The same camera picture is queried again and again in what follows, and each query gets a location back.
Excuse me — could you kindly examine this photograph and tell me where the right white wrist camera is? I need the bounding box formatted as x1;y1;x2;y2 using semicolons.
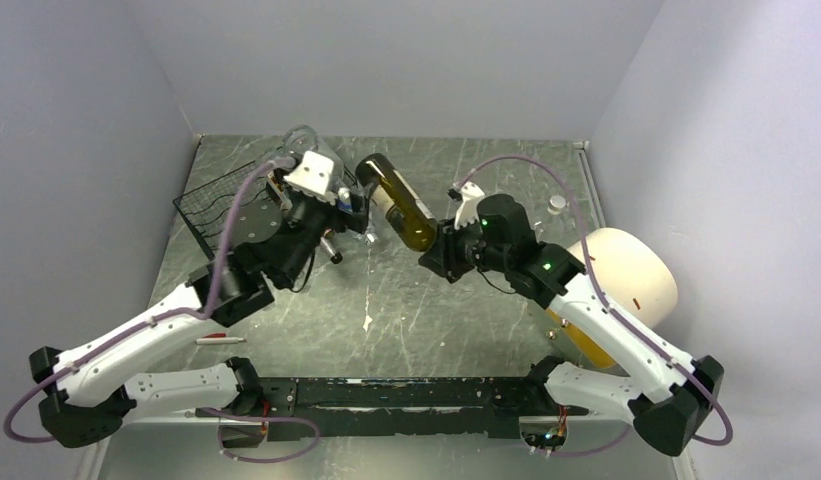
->
446;182;486;230

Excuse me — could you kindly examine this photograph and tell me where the clear gold label bottle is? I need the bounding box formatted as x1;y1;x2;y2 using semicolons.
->
267;170;289;202

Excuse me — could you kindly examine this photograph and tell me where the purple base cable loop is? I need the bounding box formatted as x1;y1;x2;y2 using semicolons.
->
217;414;323;464

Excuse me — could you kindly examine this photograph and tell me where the blue square bottle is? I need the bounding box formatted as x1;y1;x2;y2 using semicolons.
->
337;187;379;246

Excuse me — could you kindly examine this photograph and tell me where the white orange cylinder container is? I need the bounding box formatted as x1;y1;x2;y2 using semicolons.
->
540;227;678;375

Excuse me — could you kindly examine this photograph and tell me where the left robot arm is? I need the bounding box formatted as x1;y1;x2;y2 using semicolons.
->
29;193;368;448

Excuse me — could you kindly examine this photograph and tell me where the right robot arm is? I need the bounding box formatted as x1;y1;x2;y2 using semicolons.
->
418;194;734;456

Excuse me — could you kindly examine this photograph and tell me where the brown label wine bottle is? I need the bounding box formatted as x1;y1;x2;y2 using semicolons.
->
320;229;344;265

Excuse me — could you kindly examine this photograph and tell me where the dark green wine bottle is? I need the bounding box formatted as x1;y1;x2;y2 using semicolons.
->
354;153;437;252

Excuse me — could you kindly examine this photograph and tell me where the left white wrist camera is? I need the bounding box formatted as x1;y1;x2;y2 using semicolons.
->
284;150;340;206

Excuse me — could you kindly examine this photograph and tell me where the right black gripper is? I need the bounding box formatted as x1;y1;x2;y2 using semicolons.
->
418;211;511;277

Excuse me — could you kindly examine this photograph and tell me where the black wire wine rack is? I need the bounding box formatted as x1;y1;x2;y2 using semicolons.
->
173;140;362;260

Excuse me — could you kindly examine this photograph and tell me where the round clear silver-cap bottle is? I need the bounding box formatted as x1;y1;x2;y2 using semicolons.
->
283;125;353;197

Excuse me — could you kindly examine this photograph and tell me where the small clear capped bottle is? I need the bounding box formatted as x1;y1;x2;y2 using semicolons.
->
547;195;570;217

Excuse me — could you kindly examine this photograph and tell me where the red white pen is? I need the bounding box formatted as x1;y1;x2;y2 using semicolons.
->
195;333;247;346

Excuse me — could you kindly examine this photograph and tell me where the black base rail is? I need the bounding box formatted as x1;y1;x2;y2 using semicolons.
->
260;377;564;441

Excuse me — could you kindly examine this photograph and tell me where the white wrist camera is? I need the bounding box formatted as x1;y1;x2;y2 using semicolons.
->
284;150;340;206
446;182;486;230

